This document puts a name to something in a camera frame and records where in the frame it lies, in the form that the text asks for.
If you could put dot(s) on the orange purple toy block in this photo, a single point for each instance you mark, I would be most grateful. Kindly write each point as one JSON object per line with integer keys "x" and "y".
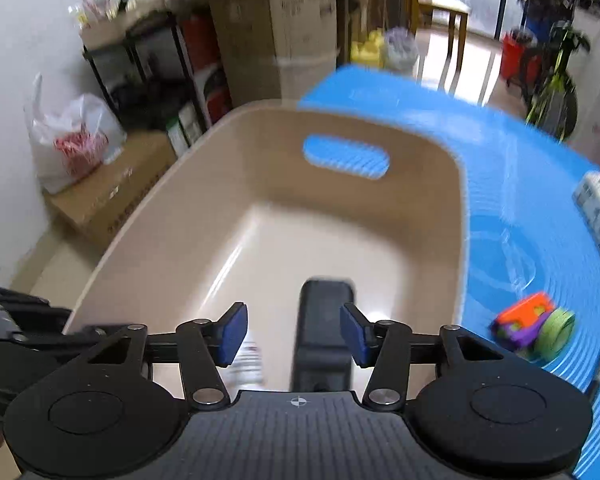
{"x": 522, "y": 317}

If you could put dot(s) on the red bucket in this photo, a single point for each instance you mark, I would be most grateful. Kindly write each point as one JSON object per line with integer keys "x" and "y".
{"x": 517, "y": 55}

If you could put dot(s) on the red cylinder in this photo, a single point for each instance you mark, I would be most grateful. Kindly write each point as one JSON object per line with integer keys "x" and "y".
{"x": 202, "y": 50}

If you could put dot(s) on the black rectangular box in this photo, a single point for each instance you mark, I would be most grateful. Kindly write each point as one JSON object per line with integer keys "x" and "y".
{"x": 322, "y": 335}

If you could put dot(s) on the white medicine bottle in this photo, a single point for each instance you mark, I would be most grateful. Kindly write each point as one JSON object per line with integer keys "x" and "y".
{"x": 247, "y": 365}

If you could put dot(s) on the large cardboard box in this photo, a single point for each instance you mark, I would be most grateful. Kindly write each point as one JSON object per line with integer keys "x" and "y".
{"x": 275, "y": 25}

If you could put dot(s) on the white plastic bag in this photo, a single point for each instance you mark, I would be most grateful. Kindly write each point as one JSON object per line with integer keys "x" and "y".
{"x": 70, "y": 135}

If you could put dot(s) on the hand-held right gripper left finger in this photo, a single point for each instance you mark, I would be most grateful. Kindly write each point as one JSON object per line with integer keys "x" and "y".
{"x": 232, "y": 332}

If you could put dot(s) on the bicycle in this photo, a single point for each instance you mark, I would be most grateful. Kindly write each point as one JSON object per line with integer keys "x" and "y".
{"x": 555, "y": 80}

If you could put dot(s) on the wooden stool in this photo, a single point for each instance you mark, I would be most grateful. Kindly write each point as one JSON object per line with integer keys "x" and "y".
{"x": 445, "y": 15}

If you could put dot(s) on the flat cardboard box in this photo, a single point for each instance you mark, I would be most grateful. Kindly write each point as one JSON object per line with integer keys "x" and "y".
{"x": 115, "y": 185}

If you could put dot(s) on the black metal rack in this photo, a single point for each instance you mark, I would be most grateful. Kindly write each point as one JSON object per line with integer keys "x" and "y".
{"x": 145, "y": 75}

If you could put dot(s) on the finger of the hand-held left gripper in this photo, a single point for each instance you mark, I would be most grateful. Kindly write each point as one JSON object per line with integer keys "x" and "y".
{"x": 25, "y": 317}

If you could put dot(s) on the green round tin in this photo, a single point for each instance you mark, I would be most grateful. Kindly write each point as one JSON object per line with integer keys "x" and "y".
{"x": 555, "y": 332}

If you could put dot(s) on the blue mat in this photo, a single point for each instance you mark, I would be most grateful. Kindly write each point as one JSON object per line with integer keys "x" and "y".
{"x": 505, "y": 160}

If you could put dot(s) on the yellow packets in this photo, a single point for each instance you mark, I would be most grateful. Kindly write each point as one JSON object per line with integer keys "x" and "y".
{"x": 367, "y": 47}

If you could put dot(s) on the beige plastic basin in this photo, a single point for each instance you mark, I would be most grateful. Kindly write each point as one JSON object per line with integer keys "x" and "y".
{"x": 280, "y": 185}

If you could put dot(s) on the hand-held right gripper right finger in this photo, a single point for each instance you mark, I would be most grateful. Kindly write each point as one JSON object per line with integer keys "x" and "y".
{"x": 355, "y": 335}

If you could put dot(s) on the open cardboard box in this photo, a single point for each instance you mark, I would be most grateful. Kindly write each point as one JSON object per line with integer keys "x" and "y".
{"x": 115, "y": 25}

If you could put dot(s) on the clear plastic bag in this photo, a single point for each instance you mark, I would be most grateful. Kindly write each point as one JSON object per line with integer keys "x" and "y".
{"x": 400, "y": 50}

